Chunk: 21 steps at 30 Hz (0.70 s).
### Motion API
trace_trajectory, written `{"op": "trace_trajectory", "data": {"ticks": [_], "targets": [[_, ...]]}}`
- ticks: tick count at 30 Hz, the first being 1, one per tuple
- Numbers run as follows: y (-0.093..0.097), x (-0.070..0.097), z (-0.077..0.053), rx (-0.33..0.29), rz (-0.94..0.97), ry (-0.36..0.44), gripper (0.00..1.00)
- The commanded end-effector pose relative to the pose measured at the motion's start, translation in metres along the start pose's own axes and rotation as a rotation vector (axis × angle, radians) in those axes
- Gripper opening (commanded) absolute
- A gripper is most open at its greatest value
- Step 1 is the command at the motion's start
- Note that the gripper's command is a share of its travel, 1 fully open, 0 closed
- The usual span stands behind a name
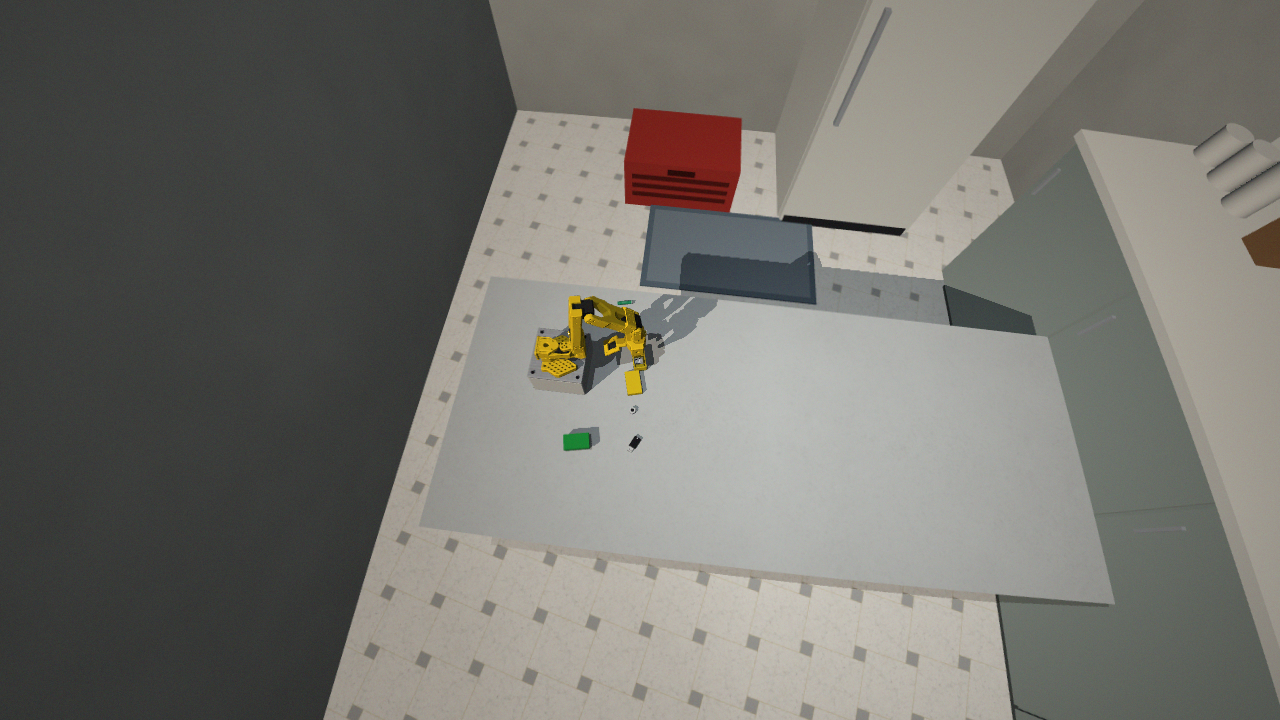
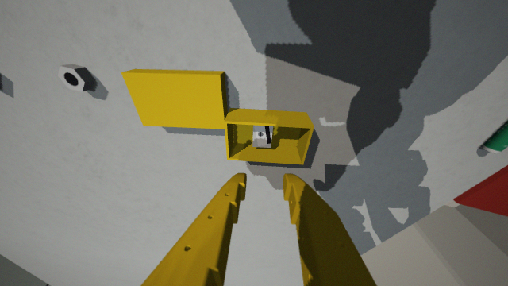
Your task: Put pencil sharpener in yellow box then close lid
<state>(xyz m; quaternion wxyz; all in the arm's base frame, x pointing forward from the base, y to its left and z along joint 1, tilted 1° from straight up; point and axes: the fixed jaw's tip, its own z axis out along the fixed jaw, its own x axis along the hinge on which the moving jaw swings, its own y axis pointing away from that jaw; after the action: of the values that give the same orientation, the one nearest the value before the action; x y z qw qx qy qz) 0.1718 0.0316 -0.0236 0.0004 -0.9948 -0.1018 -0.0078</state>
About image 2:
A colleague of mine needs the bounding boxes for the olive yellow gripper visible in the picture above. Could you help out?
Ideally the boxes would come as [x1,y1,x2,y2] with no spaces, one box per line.
[141,173,377,286]

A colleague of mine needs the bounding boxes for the green aaa battery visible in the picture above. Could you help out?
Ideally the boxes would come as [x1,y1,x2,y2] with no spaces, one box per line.
[481,121,508,154]

